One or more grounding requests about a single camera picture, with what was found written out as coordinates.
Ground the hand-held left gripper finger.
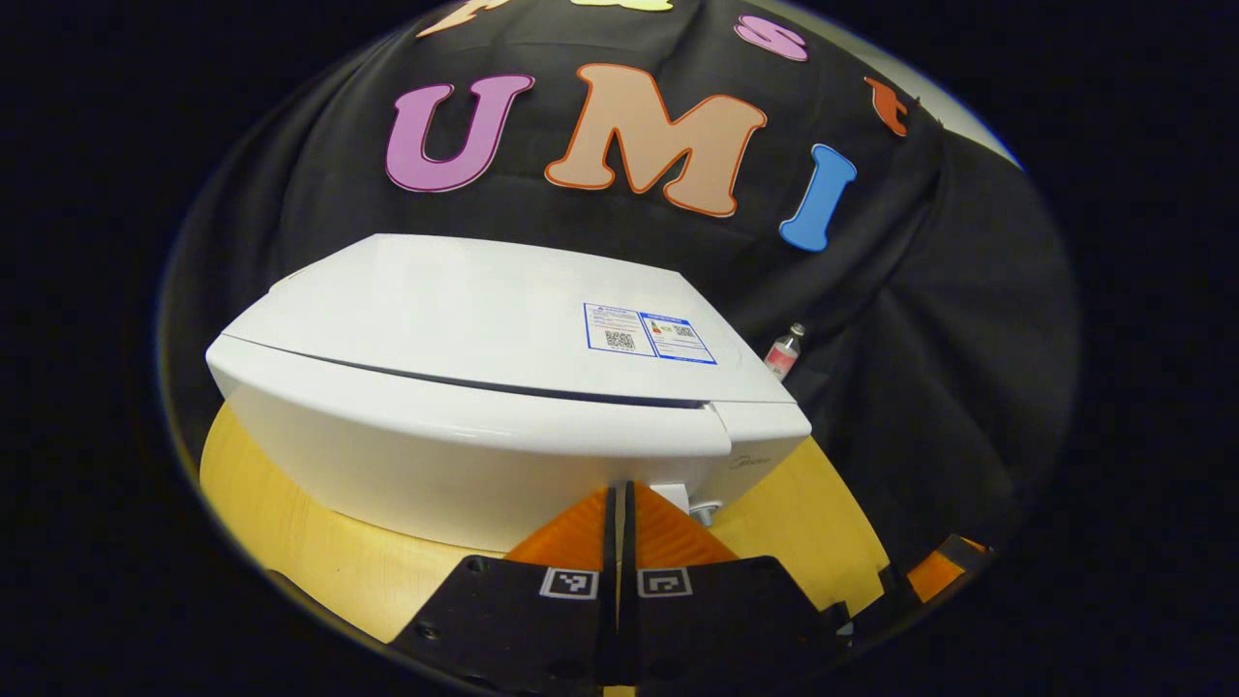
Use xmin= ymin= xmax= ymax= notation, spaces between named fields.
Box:
xmin=390 ymin=486 xmax=620 ymax=697
xmin=621 ymin=480 xmax=851 ymax=697

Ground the white microwave oven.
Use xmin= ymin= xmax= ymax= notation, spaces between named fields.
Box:
xmin=205 ymin=232 xmax=814 ymax=555

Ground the black backdrop cloth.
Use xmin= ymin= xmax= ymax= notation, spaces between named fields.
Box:
xmin=160 ymin=0 xmax=1080 ymax=621

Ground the small pink label bottle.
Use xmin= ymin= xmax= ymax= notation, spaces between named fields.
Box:
xmin=763 ymin=322 xmax=806 ymax=380

